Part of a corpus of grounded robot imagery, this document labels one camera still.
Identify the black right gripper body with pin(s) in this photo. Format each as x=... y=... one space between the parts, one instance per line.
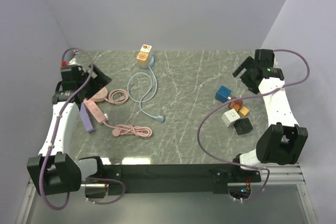
x=246 y=78

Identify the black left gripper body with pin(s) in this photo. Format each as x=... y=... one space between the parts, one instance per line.
x=86 y=78

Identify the pink round socket base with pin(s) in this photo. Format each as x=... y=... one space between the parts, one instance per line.
x=100 y=96

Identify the purple USB power strip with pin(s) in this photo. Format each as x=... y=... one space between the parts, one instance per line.
x=86 y=119

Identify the brown patterned cube socket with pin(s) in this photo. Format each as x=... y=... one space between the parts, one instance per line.
x=235 y=104

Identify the blue cube socket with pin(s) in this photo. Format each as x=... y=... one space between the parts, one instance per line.
x=223 y=93

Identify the small orange cube plug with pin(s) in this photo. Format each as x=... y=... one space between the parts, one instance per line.
x=243 y=111

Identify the pink power strip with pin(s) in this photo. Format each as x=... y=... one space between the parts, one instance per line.
x=95 y=111

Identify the yellow patterned cube socket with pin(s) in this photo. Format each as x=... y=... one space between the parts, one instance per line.
x=143 y=59

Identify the black cube socket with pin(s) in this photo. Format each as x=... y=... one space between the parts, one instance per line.
x=243 y=126

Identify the light blue round socket base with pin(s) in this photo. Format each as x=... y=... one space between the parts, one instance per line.
x=150 y=64

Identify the white patterned cube socket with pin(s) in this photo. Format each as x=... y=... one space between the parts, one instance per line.
x=146 y=48

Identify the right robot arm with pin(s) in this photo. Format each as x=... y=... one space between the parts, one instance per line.
x=284 y=138

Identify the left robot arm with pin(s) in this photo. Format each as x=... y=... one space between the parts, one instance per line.
x=53 y=171

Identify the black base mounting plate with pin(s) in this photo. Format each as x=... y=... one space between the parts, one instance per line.
x=176 y=178

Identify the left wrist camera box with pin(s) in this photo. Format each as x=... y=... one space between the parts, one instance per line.
x=71 y=73

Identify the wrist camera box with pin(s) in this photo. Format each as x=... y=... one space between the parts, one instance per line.
x=71 y=73
x=264 y=57

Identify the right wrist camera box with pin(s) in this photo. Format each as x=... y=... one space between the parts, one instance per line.
x=264 y=57

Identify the aluminium rail frame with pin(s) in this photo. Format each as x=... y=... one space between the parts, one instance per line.
x=54 y=172

